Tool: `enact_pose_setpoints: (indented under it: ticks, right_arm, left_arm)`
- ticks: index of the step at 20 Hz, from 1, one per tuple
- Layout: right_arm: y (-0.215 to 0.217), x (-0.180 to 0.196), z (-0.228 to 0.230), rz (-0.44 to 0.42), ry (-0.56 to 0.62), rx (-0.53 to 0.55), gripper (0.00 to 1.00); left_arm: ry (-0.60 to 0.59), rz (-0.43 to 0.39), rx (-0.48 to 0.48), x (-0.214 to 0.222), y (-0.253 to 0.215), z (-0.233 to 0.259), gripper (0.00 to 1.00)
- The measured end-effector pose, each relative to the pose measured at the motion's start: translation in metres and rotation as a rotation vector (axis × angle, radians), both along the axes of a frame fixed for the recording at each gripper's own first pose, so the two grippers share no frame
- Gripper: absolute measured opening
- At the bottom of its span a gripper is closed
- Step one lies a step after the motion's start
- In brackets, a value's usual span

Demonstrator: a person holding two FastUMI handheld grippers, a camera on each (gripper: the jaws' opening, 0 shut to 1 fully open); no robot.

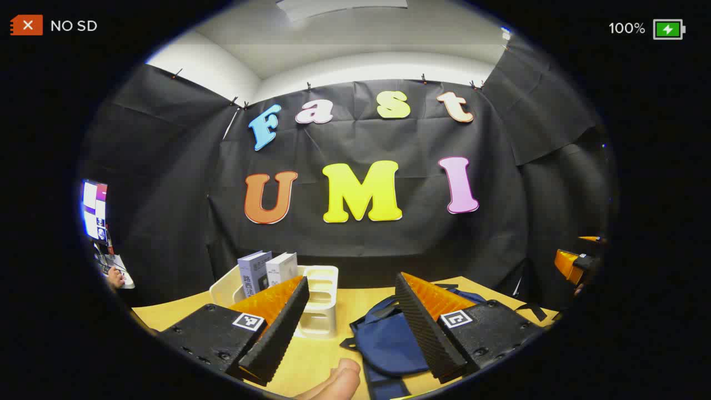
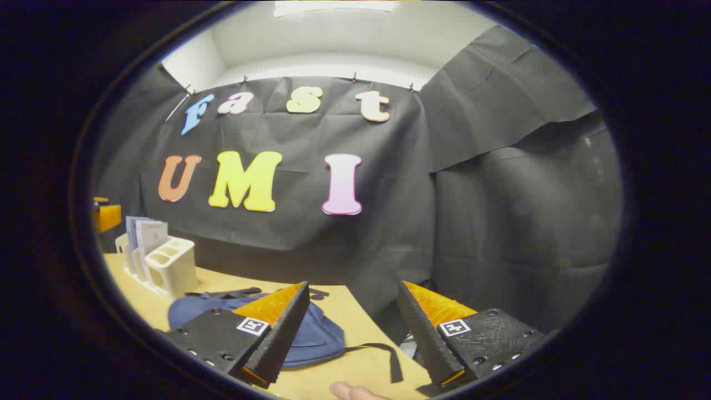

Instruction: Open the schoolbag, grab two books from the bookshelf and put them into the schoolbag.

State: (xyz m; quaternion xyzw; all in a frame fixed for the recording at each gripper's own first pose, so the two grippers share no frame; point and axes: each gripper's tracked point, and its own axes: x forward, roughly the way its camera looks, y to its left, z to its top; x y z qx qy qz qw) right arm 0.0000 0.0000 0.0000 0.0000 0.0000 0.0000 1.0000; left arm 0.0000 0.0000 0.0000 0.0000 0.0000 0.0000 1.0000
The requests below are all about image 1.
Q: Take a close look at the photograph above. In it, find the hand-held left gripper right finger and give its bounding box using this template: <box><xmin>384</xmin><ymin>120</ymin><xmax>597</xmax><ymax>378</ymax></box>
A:
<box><xmin>393</xmin><ymin>272</ymin><xmax>545</xmax><ymax>385</ymax></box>

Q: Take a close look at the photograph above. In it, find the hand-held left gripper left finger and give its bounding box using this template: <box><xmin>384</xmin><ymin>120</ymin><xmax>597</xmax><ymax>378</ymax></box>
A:
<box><xmin>158</xmin><ymin>275</ymin><xmax>311</xmax><ymax>387</ymax></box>

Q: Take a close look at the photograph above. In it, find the blue schoolbag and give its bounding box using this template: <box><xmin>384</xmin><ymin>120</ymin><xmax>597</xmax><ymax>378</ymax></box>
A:
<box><xmin>340</xmin><ymin>283</ymin><xmax>562</xmax><ymax>400</ymax></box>

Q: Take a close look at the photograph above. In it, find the cream plastic bookshelf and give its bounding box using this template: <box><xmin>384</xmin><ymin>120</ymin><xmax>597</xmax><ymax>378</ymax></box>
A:
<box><xmin>209</xmin><ymin>264</ymin><xmax>339</xmax><ymax>339</ymax></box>

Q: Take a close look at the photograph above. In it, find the white cover book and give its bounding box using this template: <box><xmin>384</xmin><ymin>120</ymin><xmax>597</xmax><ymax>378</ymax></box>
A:
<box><xmin>266</xmin><ymin>252</ymin><xmax>298</xmax><ymax>287</ymax></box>

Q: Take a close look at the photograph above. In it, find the grey cover book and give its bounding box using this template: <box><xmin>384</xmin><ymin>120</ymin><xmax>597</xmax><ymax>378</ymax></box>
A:
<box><xmin>238</xmin><ymin>251</ymin><xmax>273</xmax><ymax>298</ymax></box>

